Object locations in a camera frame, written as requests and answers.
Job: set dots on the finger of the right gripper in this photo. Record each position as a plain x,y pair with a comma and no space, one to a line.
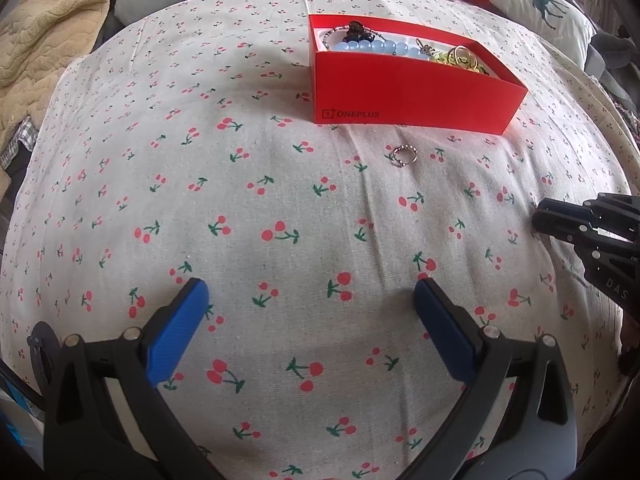
602,238
613,213

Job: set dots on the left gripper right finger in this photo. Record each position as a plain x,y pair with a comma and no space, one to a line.
515,418

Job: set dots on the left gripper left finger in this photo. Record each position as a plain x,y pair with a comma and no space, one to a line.
105,418

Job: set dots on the gold ring cluster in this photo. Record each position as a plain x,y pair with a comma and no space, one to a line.
463,57

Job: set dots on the red cardboard box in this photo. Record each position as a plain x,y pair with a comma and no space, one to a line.
403,78

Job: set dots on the black flower hair clip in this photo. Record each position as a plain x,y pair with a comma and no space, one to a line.
357,32

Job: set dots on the deer print pillow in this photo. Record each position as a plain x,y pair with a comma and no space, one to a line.
557,21

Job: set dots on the cherry print bed sheet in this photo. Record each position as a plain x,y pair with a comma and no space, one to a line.
183,148

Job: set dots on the beige quilted blanket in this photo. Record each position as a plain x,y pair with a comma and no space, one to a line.
39,39

